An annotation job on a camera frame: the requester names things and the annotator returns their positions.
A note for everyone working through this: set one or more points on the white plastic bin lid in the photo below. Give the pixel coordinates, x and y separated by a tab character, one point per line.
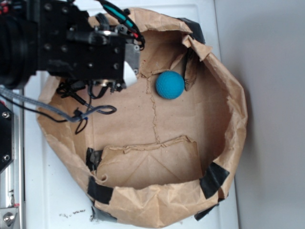
53	200

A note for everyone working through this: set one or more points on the aluminium extrusion rail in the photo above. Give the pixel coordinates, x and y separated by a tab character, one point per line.
12	203

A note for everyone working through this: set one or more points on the brown paper bag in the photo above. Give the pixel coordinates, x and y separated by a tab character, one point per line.
157	161

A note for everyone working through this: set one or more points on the blue golf ball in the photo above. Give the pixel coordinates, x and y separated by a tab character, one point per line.
170	85

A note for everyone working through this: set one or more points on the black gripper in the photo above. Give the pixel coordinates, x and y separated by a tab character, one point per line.
70	46

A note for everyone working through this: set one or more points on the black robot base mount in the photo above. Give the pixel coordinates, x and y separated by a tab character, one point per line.
6	137

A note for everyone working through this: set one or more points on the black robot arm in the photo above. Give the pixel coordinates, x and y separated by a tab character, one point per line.
19	41

